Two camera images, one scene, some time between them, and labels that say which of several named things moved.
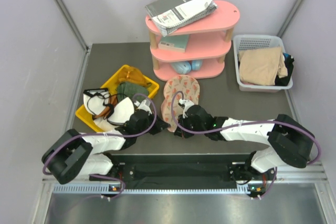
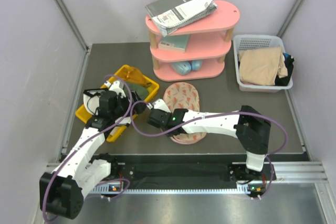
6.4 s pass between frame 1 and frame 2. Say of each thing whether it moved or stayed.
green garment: stayed
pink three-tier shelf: stayed
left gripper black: moved
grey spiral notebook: stayed
